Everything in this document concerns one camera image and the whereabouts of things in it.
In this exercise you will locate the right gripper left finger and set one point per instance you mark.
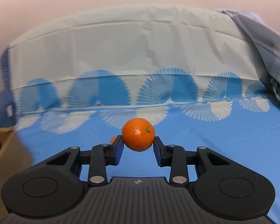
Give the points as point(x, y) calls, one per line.
point(99, 157)

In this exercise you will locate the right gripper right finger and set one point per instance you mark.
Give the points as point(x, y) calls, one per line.
point(177, 158)

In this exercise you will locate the small orange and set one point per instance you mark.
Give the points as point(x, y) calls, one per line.
point(113, 139)
point(138, 134)

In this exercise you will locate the brown cardboard box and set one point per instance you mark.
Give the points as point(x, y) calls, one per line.
point(14, 158)

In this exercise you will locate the blue white fan-pattern sheet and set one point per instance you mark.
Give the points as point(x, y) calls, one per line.
point(192, 73)

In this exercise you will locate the grey crumpled blanket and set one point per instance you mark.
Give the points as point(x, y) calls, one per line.
point(266, 40)

